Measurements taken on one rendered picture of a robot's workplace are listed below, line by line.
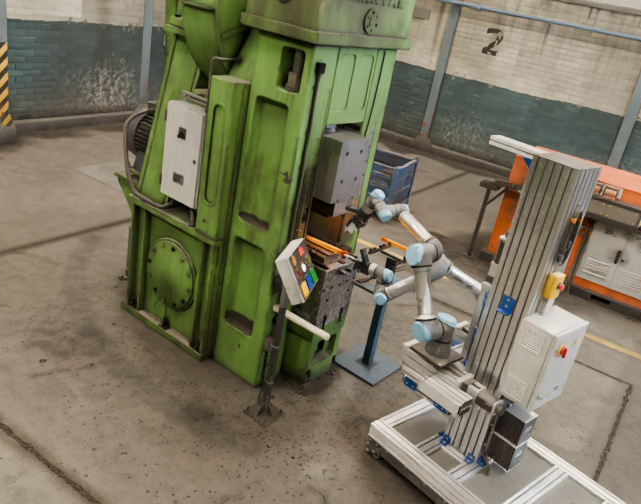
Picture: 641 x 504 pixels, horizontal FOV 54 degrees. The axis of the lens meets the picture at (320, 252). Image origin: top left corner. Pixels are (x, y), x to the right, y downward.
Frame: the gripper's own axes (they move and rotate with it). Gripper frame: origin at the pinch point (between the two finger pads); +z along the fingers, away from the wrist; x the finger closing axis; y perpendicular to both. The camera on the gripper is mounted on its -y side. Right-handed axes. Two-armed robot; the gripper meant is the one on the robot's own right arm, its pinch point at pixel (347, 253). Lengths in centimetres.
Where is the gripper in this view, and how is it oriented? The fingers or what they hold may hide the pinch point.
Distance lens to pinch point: 417.2
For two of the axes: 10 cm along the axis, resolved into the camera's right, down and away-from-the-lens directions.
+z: -7.7, -3.6, 5.3
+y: -1.6, 9.1, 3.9
